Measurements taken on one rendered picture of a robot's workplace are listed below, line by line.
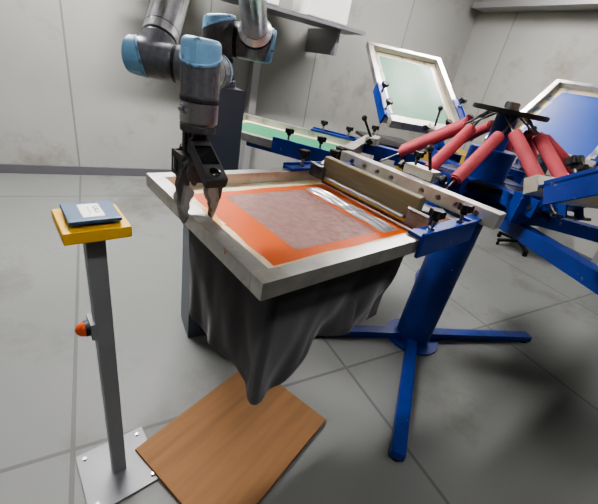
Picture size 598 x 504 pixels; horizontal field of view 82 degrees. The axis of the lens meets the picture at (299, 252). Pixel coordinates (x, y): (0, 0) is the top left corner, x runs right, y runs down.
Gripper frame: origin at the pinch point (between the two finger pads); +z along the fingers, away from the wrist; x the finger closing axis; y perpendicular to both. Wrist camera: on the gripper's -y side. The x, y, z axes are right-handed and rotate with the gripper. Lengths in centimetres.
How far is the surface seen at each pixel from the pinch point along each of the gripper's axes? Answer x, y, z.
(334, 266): -15.5, -29.2, -0.3
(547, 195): -84, -42, -15
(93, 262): 20.1, 10.1, 13.0
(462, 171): -105, -7, -10
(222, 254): 2.0, -15.1, 1.0
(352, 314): -39, -22, 26
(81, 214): 21.2, 10.2, 1.0
